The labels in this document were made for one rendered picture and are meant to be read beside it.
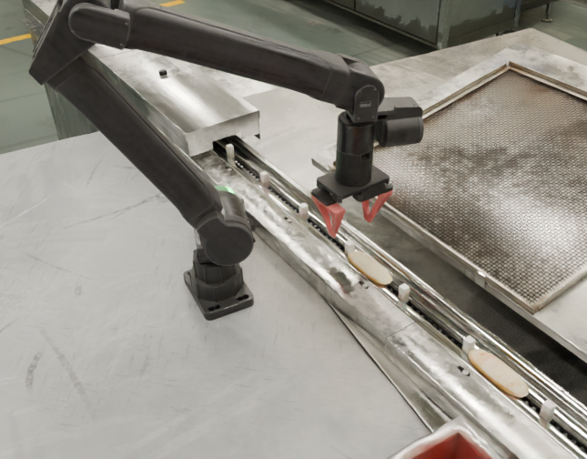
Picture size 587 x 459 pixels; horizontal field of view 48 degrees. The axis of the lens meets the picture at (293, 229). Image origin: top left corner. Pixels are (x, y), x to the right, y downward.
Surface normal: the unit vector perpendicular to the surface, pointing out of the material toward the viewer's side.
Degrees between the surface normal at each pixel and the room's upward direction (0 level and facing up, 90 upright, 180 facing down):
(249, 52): 87
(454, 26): 90
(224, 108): 0
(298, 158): 0
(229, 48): 87
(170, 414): 0
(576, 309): 10
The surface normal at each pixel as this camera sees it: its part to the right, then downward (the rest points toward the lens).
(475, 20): 0.55, 0.48
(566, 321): -0.18, -0.73
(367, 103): 0.23, 0.57
